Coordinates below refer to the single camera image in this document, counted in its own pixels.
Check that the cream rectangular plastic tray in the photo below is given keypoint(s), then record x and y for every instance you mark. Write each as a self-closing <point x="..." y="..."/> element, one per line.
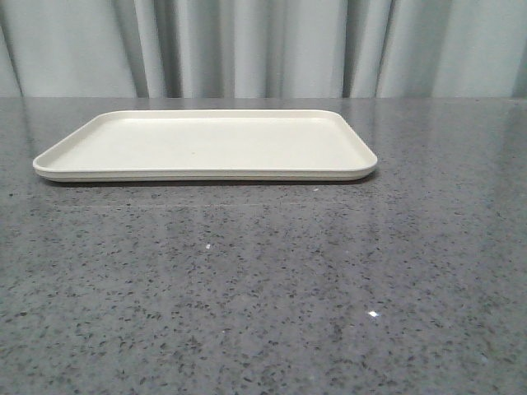
<point x="209" y="144"/>

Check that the pale green pleated curtain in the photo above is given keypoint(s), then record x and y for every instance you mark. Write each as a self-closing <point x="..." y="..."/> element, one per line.
<point x="263" y="49"/>

